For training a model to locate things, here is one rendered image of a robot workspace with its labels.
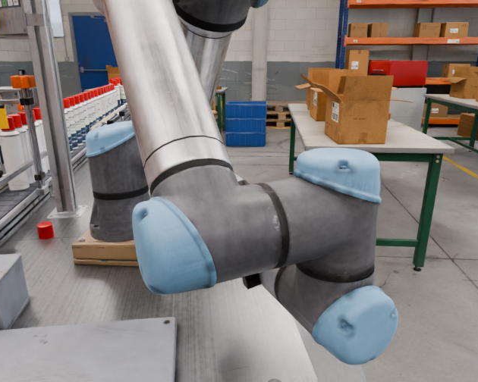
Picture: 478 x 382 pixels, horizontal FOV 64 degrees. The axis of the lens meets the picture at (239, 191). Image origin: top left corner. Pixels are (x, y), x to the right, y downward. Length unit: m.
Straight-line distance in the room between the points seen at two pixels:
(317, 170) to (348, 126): 1.93
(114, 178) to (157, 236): 0.55
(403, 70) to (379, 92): 3.86
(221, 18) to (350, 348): 0.45
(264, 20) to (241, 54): 0.80
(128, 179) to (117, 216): 0.08
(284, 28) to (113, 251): 7.87
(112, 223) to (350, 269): 0.57
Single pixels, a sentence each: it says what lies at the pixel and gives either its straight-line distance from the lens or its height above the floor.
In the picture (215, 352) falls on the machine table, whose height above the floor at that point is 0.83.
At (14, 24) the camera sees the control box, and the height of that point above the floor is 1.31.
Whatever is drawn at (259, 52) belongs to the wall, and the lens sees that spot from 8.43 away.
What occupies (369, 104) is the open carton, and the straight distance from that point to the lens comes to 2.27.
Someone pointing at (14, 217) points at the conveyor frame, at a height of 0.87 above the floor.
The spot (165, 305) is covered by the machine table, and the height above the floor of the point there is 0.83.
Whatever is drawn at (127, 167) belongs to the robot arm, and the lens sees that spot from 0.81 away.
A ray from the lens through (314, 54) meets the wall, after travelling 8.52.
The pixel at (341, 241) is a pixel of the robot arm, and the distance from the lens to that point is 0.34.
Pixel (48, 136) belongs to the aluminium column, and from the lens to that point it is 1.11.
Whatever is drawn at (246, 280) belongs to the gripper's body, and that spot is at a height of 0.98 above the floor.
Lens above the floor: 1.23
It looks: 19 degrees down
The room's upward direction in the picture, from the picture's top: straight up
